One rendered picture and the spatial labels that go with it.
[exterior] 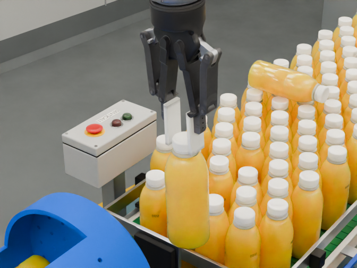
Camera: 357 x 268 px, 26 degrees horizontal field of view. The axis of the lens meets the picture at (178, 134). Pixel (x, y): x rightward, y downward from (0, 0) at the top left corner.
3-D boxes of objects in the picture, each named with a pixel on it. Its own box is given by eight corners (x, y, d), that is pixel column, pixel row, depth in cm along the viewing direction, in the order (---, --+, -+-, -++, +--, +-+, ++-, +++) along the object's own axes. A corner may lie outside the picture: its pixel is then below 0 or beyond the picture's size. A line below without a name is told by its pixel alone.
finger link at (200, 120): (198, 97, 110) (214, 103, 108) (200, 128, 113) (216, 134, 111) (192, 101, 109) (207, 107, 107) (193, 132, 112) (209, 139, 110)
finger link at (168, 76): (167, 41, 105) (160, 36, 106) (160, 106, 112) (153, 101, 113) (186, 31, 108) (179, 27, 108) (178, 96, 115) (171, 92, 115)
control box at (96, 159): (64, 173, 169) (60, 133, 163) (124, 136, 182) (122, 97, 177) (98, 189, 163) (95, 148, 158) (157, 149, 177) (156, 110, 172)
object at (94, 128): (82, 132, 164) (82, 127, 163) (94, 125, 166) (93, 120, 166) (95, 137, 162) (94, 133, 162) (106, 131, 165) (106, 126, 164)
